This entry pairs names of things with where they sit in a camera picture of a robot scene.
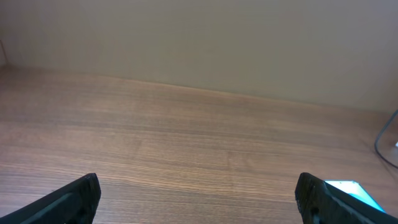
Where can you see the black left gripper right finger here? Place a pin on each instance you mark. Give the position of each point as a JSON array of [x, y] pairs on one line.
[[321, 203]]

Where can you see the Galaxy smartphone with cyan screen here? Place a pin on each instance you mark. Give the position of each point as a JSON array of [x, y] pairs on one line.
[[354, 189]]

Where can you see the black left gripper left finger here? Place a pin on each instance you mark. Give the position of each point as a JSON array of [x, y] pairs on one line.
[[75, 202]]

